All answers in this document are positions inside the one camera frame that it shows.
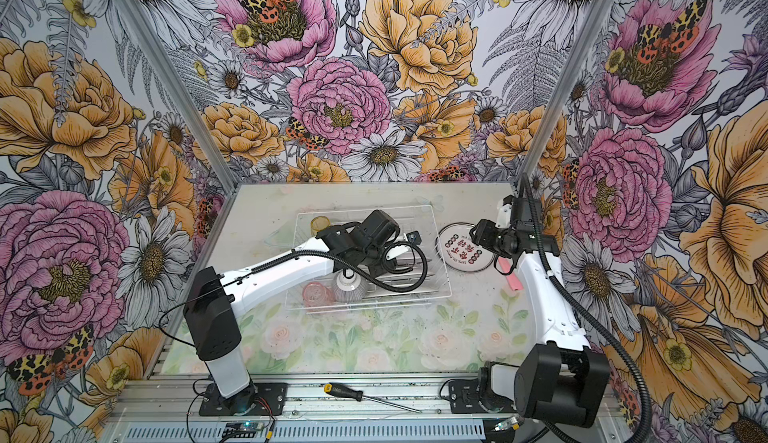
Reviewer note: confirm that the aluminium corner post left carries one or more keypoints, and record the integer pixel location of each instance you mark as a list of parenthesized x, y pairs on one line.
[(139, 22)]

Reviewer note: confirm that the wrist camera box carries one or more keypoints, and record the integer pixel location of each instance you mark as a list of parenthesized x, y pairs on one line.
[(505, 212), (403, 248)]

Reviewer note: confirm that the aluminium corner post right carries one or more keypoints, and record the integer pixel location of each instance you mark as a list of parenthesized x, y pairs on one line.
[(597, 14)]

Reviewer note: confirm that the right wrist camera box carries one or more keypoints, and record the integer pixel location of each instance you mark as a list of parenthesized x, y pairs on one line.
[(505, 212)]

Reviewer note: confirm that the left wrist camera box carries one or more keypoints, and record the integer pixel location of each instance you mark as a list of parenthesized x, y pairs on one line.
[(403, 248)]

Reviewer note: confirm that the plate with red characters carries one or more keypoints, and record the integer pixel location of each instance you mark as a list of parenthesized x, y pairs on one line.
[(457, 250)]

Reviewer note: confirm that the small green circuit board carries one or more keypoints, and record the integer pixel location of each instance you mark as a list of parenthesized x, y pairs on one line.
[(245, 429)]

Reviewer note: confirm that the pink glass cup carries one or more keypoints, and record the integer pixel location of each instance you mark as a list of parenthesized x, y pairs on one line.
[(316, 294)]

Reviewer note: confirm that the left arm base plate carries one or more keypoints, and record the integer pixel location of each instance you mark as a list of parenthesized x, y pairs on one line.
[(258, 399)]

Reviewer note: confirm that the white wire dish rack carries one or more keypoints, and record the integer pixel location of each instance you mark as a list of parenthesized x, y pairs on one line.
[(435, 285)]

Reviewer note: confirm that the amber glass cup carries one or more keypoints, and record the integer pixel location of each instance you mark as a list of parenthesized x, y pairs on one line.
[(319, 223)]

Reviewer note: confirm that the yellow handled screwdriver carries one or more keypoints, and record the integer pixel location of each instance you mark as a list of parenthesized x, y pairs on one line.
[(342, 391)]

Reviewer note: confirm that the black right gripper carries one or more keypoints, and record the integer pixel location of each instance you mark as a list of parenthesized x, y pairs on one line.
[(484, 228)]

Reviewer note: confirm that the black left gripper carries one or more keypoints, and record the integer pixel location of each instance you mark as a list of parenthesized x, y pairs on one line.
[(376, 269)]

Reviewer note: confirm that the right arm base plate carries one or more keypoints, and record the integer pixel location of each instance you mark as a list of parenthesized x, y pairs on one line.
[(465, 396)]

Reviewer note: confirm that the aluminium corner post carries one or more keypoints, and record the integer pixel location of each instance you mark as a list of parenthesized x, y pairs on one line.
[(597, 14), (139, 22)]

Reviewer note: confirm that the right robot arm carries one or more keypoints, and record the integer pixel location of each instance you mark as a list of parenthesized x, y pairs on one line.
[(560, 380)]

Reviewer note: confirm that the pink silicone utensil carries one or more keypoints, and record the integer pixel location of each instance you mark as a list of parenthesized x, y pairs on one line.
[(504, 267)]

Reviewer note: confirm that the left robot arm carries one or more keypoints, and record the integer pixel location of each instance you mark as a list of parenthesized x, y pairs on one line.
[(218, 301)]

